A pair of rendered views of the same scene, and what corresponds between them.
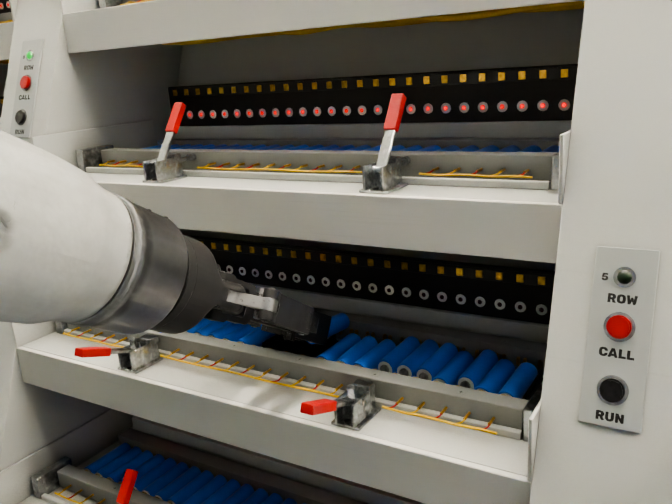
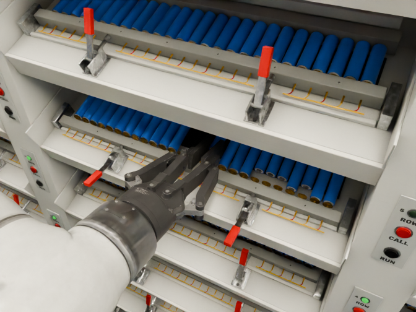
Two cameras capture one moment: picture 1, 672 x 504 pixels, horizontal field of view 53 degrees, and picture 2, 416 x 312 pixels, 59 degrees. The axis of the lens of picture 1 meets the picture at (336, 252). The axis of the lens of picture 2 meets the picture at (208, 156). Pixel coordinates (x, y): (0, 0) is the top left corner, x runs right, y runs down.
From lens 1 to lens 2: 0.41 m
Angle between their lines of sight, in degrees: 44
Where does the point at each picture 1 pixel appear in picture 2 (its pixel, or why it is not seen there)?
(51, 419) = not seen: hidden behind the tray
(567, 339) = (372, 227)
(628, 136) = not seen: outside the picture
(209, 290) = (167, 226)
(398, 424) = (271, 219)
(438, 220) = (298, 151)
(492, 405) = (322, 217)
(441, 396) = (294, 207)
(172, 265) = (149, 249)
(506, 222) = (344, 164)
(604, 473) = (379, 274)
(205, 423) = not seen: hidden behind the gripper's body
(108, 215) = (113, 277)
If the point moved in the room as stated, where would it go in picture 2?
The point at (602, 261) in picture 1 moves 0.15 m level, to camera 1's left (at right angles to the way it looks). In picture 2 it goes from (402, 203) to (273, 210)
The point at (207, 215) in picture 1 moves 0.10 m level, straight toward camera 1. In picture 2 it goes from (137, 104) to (146, 146)
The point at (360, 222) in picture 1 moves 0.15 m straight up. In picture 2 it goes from (245, 137) to (254, 25)
